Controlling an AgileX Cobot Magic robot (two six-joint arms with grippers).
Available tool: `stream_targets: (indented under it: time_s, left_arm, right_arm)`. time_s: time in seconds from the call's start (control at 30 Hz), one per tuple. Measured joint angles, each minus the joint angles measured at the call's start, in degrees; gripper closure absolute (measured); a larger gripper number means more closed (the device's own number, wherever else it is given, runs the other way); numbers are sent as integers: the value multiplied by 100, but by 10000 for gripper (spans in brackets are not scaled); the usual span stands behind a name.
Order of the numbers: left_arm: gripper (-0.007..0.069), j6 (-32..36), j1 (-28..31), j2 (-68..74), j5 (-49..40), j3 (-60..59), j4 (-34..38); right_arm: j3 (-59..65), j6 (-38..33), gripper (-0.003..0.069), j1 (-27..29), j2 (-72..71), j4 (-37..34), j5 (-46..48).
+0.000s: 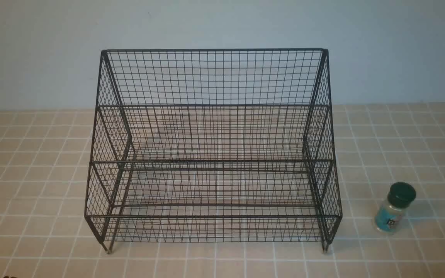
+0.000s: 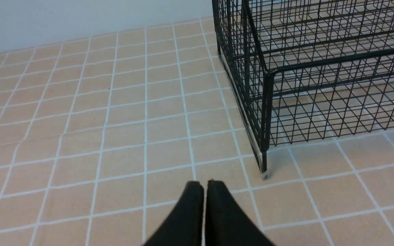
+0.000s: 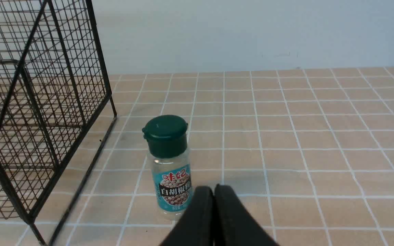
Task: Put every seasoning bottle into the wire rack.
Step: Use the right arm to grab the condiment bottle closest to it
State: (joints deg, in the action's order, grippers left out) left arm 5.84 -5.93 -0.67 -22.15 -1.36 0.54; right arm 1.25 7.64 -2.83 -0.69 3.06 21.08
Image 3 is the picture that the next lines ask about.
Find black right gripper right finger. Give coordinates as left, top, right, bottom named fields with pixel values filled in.
left=214, top=184, right=279, bottom=246

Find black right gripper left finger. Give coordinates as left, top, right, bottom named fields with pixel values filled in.
left=160, top=186, right=214, bottom=246

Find green-capped pepper seasoning bottle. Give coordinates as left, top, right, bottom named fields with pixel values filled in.
left=142, top=114, right=193, bottom=220

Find black wire mesh shelf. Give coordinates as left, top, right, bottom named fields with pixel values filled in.
left=0, top=0, right=117, bottom=246

